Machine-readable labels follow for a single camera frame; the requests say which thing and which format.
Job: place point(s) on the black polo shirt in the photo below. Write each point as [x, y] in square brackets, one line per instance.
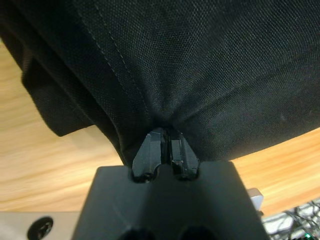
[175, 62]

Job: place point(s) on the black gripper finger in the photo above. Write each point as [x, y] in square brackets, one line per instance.
[147, 155]
[183, 156]

